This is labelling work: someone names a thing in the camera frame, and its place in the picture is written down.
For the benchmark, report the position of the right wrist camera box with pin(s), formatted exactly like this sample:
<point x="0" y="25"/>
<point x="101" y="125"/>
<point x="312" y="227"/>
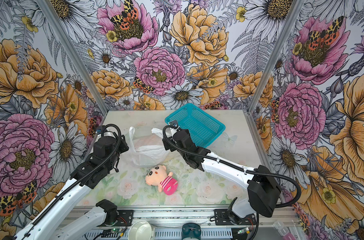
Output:
<point x="174" y="124"/>

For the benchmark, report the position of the white plastic bag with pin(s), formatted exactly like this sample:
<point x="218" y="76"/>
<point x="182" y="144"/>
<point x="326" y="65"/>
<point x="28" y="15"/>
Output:
<point x="146" y="151"/>

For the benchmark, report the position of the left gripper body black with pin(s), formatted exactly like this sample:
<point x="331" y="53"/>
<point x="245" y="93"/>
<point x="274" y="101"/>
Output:
<point x="122" y="148"/>

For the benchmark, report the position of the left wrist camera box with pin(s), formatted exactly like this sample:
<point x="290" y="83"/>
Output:
<point x="100" y="130"/>

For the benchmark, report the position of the teal plastic basket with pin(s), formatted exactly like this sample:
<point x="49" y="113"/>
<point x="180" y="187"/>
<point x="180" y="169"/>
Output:
<point x="204" y="129"/>

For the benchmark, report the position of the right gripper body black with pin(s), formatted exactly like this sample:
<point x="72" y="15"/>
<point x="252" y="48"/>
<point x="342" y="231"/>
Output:
<point x="166" y="145"/>

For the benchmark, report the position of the aluminium frame rail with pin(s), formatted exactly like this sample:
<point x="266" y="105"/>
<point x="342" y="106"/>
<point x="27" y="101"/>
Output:
<point x="170" y="216"/>

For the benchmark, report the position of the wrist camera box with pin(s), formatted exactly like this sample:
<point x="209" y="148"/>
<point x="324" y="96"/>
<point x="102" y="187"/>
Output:
<point x="100" y="130"/>
<point x="174" y="124"/>

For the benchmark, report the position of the white round bowl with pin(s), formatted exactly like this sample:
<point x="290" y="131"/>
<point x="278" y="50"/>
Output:
<point x="142" y="230"/>

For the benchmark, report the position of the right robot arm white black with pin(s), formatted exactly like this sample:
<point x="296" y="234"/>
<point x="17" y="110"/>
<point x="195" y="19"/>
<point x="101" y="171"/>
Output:
<point x="260" y="184"/>

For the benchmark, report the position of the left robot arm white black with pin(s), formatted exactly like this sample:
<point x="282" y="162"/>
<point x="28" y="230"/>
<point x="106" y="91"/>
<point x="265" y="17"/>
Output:
<point x="48" y="220"/>

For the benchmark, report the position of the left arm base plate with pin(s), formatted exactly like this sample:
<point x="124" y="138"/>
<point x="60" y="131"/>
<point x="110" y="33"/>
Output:
<point x="119" y="218"/>

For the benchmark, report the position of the dark green round object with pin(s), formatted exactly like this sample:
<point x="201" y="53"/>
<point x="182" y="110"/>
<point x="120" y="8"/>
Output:
<point x="191" y="231"/>

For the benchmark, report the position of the pink plush doll toy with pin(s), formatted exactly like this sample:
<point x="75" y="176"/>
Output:
<point x="159" y="177"/>

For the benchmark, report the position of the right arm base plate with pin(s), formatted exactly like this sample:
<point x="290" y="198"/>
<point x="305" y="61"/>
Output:
<point x="223" y="217"/>

